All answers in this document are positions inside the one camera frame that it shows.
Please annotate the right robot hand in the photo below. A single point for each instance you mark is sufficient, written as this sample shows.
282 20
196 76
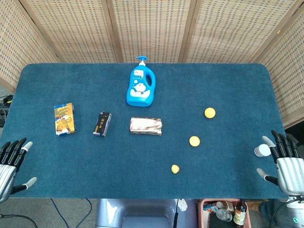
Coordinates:
291 175

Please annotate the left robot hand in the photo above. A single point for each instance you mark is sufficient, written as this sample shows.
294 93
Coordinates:
7 171

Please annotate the small yellow ball front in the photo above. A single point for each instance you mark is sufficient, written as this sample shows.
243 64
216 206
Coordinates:
175 169

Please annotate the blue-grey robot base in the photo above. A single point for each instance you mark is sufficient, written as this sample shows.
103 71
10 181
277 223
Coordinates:
142 213

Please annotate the white bottle cap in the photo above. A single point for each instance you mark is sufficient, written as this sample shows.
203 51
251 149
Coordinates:
261 150

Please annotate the black box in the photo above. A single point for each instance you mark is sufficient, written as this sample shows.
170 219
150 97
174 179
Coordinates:
2 117

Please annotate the dark brown glass bottle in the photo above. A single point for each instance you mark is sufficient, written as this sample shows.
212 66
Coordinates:
240 215

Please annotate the white capped bottle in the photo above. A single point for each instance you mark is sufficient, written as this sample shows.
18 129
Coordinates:
225 205

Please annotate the black power strip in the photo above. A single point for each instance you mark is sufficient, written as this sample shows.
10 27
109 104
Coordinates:
7 99

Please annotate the yellow snack box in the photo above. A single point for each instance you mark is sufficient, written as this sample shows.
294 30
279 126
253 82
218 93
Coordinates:
64 121

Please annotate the clear plastic bottle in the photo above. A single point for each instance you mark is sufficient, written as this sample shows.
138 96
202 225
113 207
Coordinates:
223 215

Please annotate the colourful small box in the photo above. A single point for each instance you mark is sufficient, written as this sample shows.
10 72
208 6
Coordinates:
210 209

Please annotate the pink plastic bin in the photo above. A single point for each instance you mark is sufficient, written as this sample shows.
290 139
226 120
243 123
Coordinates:
200 213

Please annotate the yellow ball middle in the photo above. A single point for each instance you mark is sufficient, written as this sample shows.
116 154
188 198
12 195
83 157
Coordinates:
194 141

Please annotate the small black carton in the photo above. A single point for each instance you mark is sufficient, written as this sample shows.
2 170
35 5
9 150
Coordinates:
102 124

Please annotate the blue carpet table mat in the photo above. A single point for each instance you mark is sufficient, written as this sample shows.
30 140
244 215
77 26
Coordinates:
142 166

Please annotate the beige wrapped package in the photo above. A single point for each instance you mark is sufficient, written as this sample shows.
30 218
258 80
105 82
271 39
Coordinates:
146 126

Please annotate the blue cartoon pump bottle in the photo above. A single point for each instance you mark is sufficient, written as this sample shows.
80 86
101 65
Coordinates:
140 95

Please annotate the wicker folding screen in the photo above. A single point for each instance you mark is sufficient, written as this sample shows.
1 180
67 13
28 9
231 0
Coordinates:
152 28

